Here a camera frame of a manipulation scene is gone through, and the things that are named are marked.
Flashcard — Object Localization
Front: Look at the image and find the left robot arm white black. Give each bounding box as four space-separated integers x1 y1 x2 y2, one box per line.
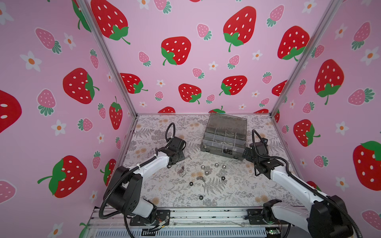
99 137 187 223

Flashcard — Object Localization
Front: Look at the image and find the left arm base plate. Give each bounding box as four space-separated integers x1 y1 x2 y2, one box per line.
129 209 171 226

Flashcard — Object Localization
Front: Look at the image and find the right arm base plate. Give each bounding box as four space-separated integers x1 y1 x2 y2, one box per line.
244 208 288 226

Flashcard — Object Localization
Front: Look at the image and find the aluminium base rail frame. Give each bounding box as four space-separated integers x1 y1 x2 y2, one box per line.
83 207 310 238

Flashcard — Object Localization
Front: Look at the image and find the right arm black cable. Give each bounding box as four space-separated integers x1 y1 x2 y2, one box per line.
250 129 361 238

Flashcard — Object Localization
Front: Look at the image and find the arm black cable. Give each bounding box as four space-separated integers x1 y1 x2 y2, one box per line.
250 129 361 238
99 122 187 220

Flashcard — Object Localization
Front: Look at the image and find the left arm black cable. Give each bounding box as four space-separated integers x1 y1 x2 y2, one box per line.
99 122 187 220

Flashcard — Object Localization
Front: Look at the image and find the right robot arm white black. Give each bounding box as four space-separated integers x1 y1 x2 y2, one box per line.
243 138 362 238

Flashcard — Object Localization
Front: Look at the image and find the grey plastic compartment box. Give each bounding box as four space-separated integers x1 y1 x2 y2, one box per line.
200 113 247 161

